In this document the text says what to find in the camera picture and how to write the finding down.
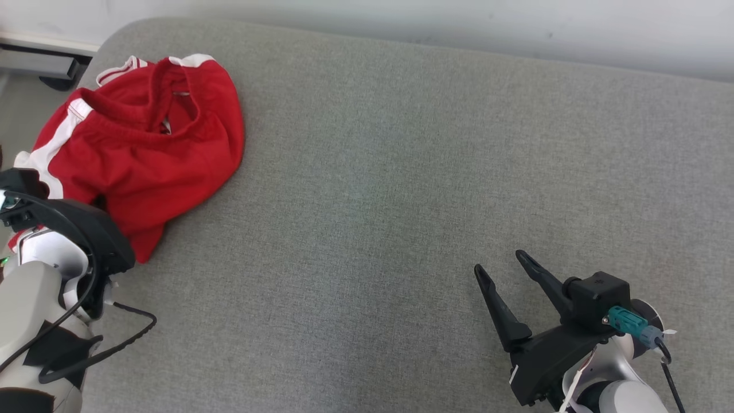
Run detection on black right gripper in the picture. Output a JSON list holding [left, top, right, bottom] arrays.
[[474, 249, 610, 408]]

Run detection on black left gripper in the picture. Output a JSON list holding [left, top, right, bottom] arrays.
[[26, 197, 136, 320]]

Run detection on red shorts with white stripes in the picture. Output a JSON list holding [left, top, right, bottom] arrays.
[[9, 53, 245, 264]]

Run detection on grey fabric sofa cushion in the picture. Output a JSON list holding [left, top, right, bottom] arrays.
[[75, 16, 734, 413]]

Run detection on grey metal furniture base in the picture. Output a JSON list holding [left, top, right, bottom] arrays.
[[0, 45, 95, 92]]

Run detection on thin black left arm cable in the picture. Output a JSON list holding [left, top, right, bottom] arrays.
[[0, 192, 99, 373], [39, 301, 157, 384]]

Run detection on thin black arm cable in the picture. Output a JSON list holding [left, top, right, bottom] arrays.
[[0, 192, 99, 373], [654, 338, 687, 413], [39, 301, 157, 384]]

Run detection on teal right camera connector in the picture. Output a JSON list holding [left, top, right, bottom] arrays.
[[607, 306, 666, 349]]

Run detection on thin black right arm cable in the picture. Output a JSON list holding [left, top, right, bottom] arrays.
[[654, 338, 687, 413]]

